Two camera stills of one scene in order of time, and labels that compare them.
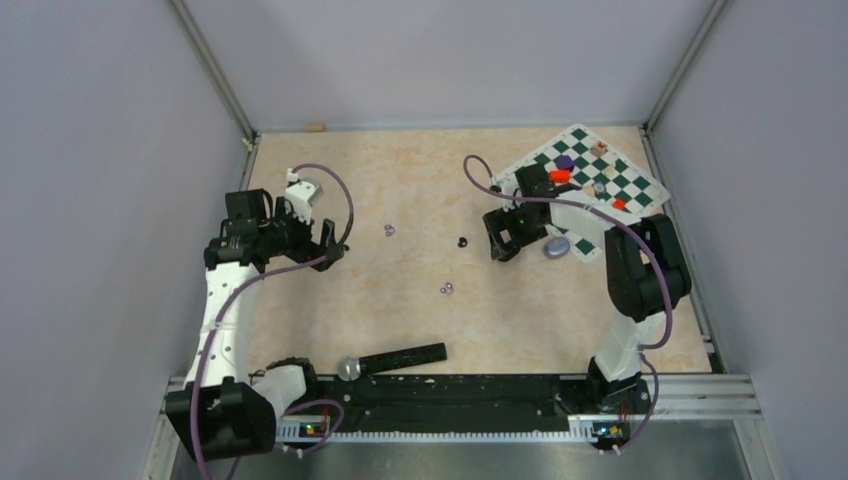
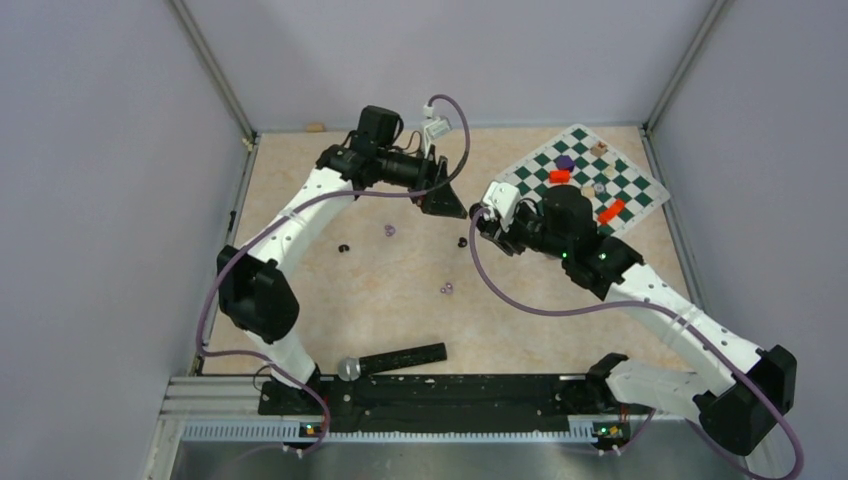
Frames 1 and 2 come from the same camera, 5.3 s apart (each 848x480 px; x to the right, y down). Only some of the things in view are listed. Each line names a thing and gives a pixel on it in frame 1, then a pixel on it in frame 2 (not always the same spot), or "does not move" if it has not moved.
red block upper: (559, 176) does not move
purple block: (564, 162) does not move
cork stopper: (315, 128) does not move
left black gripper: (309, 250) -> (440, 198)
